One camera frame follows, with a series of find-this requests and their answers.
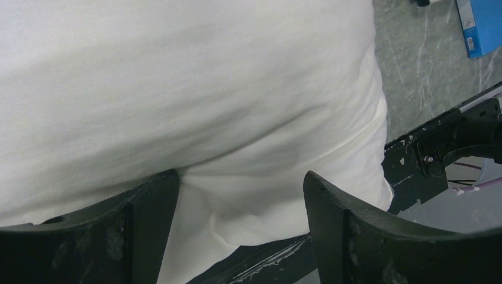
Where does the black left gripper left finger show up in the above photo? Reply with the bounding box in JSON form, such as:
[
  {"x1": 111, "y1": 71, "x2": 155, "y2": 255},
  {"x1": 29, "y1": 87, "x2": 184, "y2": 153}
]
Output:
[{"x1": 1, "y1": 170, "x2": 180, "y2": 283}]

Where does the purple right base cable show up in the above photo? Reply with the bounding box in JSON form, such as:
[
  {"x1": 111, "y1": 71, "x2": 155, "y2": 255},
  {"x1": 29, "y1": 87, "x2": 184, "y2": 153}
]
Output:
[{"x1": 450, "y1": 161, "x2": 502, "y2": 193}]

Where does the white pillow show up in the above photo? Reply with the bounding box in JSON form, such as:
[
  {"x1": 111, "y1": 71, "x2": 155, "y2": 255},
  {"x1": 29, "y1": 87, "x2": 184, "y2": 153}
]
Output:
[{"x1": 1, "y1": 1, "x2": 393, "y2": 283}]

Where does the blue foam block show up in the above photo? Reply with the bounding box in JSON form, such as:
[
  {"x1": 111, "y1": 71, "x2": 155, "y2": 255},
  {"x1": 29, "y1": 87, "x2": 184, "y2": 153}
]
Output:
[{"x1": 456, "y1": 0, "x2": 501, "y2": 58}]

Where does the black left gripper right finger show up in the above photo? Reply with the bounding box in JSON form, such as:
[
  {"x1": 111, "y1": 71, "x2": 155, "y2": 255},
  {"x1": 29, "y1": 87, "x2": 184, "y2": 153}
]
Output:
[{"x1": 303, "y1": 172, "x2": 501, "y2": 283}]

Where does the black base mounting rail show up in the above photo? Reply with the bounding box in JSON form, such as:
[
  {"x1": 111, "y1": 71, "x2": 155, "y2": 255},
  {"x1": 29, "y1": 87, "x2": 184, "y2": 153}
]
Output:
[{"x1": 192, "y1": 83, "x2": 501, "y2": 283}]

